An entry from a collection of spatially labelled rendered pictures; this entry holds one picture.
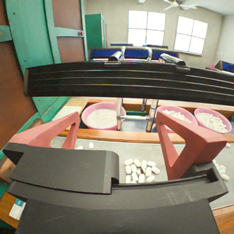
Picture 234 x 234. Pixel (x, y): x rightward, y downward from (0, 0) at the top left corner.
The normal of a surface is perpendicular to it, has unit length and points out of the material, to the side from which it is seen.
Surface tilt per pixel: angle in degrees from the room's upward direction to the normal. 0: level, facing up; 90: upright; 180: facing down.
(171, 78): 58
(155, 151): 0
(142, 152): 0
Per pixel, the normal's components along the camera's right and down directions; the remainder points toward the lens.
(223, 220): 0.00, -0.80
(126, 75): -0.08, 0.08
